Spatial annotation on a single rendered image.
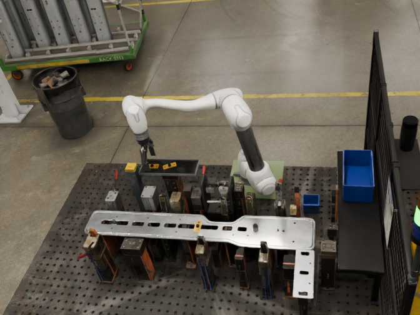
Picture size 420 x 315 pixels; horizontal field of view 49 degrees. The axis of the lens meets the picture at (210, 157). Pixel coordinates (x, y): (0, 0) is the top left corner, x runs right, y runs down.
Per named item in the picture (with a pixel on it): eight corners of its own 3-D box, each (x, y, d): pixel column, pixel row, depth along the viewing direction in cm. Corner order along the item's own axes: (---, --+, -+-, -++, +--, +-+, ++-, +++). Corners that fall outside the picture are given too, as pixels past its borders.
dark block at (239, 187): (241, 236, 300) (233, 190, 272) (242, 227, 305) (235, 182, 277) (249, 236, 298) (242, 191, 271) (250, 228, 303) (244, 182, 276)
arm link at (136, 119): (150, 130, 271) (145, 119, 281) (144, 109, 261) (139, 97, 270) (133, 137, 269) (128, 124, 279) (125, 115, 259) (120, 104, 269)
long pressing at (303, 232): (80, 237, 281) (80, 235, 280) (94, 209, 297) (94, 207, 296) (314, 251, 248) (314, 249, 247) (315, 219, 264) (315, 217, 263)
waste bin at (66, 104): (47, 144, 529) (20, 90, 482) (67, 115, 568) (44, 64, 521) (87, 144, 517) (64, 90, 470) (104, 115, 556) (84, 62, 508)
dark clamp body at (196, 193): (197, 240, 303) (186, 200, 278) (201, 224, 313) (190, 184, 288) (213, 240, 301) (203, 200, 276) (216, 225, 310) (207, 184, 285)
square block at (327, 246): (320, 290, 262) (320, 251, 239) (320, 278, 268) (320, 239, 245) (335, 291, 260) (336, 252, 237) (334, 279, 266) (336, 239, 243)
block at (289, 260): (282, 299, 262) (279, 269, 244) (283, 281, 270) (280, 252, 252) (299, 300, 260) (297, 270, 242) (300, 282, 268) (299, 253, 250)
